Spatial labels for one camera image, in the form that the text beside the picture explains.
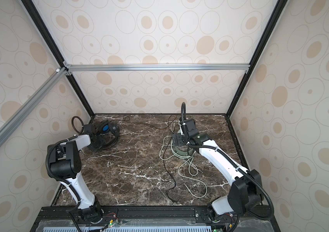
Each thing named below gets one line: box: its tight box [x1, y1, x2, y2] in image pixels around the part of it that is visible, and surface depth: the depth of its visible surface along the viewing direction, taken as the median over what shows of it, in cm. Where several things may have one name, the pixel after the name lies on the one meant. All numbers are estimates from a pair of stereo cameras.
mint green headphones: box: [173, 145, 195, 157], surface depth 99 cm
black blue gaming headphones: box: [98, 119, 120, 149], surface depth 104 cm
